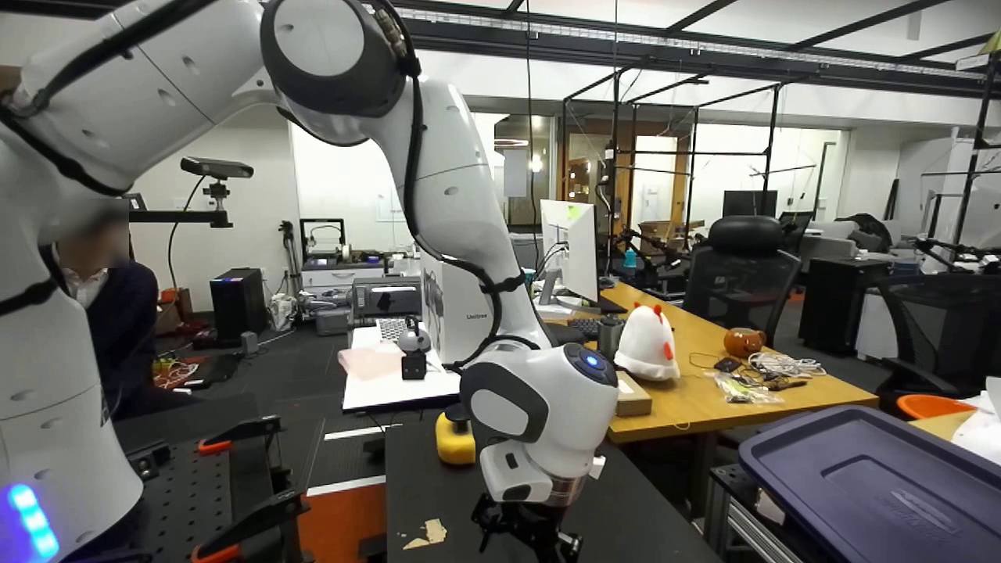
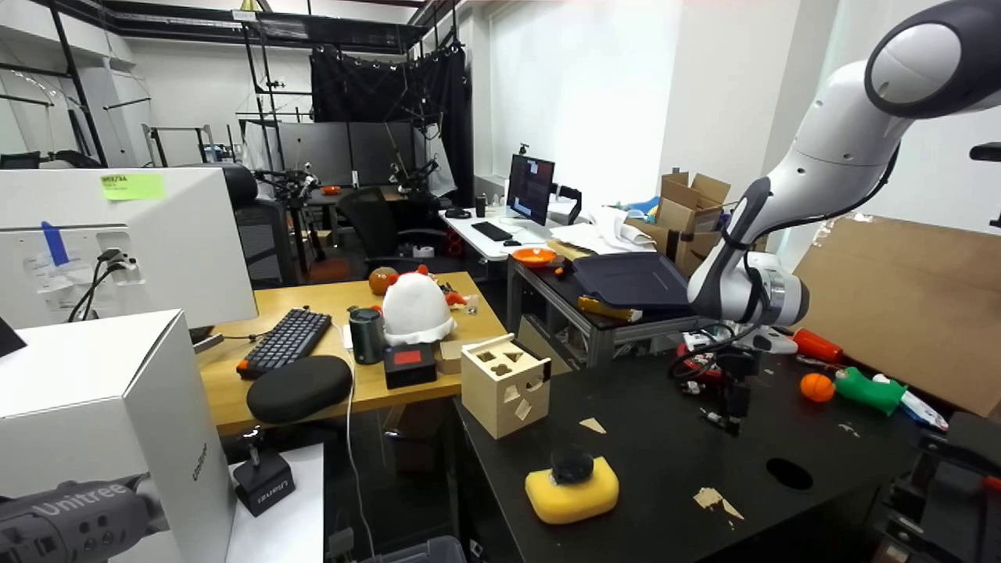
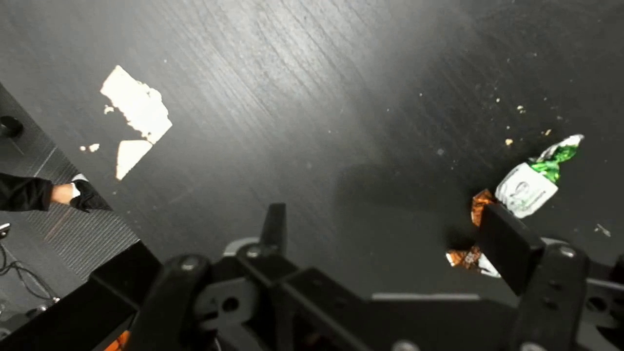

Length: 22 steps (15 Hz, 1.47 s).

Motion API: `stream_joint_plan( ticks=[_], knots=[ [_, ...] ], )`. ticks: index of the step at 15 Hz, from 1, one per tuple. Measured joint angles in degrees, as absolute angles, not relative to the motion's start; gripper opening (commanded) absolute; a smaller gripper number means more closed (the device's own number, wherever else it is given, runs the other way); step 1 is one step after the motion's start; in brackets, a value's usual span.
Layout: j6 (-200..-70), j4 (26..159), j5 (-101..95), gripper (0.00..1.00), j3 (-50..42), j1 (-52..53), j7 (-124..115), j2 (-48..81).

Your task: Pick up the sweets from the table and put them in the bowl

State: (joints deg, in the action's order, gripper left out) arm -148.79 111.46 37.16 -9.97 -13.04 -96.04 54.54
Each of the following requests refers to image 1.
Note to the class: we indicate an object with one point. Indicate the white hard hat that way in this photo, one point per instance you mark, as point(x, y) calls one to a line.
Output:
point(645, 346)

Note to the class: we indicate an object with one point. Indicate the orange plastic panel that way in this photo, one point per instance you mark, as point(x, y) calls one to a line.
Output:
point(345, 526)

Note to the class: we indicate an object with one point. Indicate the navy plastic storage bin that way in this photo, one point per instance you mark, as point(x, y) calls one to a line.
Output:
point(876, 489)

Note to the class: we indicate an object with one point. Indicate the large white cardboard box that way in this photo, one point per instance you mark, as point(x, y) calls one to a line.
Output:
point(447, 324)

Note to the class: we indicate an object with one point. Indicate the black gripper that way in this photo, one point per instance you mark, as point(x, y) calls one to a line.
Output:
point(521, 521)

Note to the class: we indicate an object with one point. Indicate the orange pumpkin ball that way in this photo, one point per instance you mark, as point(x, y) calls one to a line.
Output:
point(743, 342)

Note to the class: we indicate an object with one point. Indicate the white paper sheet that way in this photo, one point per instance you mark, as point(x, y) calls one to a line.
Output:
point(979, 417)

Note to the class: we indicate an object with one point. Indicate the black cabinet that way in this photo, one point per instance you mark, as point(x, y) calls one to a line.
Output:
point(833, 302)

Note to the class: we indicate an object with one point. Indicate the black PC tower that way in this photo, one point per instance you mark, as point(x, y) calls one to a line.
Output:
point(240, 302)

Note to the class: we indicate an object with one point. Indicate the black office chair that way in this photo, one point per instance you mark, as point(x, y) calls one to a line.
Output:
point(738, 270)

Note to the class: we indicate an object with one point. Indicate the dark green mug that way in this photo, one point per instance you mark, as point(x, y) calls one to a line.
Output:
point(612, 334)

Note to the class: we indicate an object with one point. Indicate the grey Unitree device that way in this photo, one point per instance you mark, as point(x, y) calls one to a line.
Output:
point(387, 299)

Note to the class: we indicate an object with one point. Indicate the wooden desk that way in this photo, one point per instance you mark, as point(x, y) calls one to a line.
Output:
point(709, 401)

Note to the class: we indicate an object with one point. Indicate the small framed screen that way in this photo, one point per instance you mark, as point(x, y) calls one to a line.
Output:
point(321, 237)

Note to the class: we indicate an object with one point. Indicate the yellow tape dispenser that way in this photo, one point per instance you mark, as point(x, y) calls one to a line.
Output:
point(447, 449)

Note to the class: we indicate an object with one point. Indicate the black camera on stand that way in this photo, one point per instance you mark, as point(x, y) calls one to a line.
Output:
point(214, 170)

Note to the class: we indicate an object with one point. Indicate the black stand base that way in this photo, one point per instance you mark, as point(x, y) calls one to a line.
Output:
point(413, 365)

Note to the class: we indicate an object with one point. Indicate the black background monitor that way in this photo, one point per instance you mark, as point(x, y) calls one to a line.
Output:
point(748, 200)

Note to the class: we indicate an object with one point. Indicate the person in dark jacket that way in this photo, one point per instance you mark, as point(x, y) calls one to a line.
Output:
point(112, 315)

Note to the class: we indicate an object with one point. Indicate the pale pink paper sheet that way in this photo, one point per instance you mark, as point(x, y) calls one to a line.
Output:
point(371, 360)

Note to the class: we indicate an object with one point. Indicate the pile of plastic wrappers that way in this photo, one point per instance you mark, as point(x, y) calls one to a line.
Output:
point(767, 372)

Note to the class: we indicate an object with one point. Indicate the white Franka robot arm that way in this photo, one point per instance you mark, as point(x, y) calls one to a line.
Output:
point(158, 93)

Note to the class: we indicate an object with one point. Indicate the black mesh chair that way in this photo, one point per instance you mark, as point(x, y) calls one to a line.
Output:
point(943, 324)

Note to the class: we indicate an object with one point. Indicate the orange bowl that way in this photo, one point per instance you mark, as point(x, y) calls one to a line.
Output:
point(931, 405)

